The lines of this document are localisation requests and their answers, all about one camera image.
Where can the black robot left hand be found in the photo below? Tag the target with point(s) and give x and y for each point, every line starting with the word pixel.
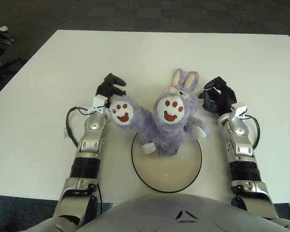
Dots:
pixel 104 89

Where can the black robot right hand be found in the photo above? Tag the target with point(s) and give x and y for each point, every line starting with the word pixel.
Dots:
pixel 226 96

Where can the purple plush bunny doll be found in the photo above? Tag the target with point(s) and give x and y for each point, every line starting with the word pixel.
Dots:
pixel 169 135

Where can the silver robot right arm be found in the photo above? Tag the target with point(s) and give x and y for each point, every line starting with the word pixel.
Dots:
pixel 239 145

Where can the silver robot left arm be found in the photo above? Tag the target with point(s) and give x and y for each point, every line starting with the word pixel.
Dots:
pixel 87 145

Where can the white plate black rim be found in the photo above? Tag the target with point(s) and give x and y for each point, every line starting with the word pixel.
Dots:
pixel 166 169

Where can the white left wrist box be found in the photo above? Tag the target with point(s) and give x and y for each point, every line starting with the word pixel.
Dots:
pixel 99 102

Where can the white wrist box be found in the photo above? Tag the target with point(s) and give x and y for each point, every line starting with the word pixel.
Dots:
pixel 99 102
pixel 240 108

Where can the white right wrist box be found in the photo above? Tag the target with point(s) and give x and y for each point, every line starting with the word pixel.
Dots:
pixel 240 108

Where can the dark bag pile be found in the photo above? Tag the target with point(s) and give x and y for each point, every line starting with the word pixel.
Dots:
pixel 0 48

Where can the grey robot torso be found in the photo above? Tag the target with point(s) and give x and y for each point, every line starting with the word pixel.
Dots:
pixel 183 215

